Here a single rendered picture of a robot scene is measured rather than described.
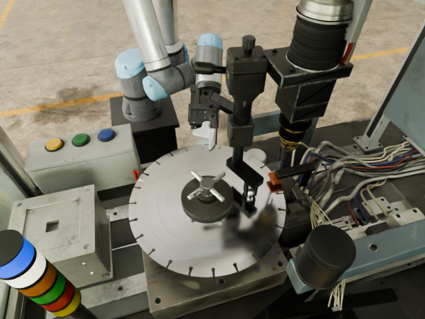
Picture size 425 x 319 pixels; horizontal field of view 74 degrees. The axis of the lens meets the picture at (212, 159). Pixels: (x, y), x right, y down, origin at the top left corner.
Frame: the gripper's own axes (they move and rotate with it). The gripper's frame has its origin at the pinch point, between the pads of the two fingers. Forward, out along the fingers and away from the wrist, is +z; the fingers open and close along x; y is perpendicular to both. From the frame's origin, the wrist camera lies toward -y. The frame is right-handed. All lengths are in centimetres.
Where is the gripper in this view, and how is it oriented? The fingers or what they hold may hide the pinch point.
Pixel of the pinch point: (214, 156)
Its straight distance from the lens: 77.2
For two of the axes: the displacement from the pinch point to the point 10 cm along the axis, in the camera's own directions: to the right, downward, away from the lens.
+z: -0.3, 9.8, -1.7
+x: -0.5, -1.8, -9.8
